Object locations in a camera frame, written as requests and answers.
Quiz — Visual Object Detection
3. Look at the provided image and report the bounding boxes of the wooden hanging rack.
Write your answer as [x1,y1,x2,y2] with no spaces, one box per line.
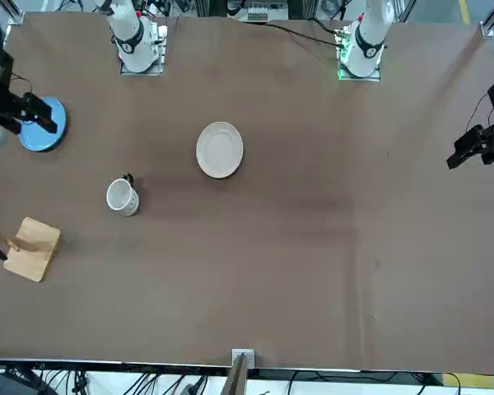
[0,193,63,284]

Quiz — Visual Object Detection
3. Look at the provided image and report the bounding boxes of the black cable on table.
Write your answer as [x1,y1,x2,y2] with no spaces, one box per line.
[238,19,343,49]

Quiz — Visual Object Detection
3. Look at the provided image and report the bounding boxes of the blue plate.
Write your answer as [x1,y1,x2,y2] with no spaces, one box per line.
[16,96,70,153]

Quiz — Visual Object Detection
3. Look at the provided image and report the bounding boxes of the grey power strip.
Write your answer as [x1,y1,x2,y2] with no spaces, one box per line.
[246,0,271,22]

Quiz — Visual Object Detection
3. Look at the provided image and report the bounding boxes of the grey bracket with brown post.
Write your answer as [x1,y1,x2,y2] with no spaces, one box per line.
[224,348,257,395]

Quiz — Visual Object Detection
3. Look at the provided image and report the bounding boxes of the black box under table edge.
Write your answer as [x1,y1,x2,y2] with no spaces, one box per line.
[0,367,47,395]

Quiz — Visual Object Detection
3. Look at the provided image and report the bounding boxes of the white mug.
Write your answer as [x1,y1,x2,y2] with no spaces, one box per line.
[105,172,141,218]

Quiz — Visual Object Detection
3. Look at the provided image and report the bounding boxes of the white plate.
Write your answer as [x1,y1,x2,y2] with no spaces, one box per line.
[195,121,245,179]

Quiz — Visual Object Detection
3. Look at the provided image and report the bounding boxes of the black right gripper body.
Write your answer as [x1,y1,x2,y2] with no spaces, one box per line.
[0,92,26,135]

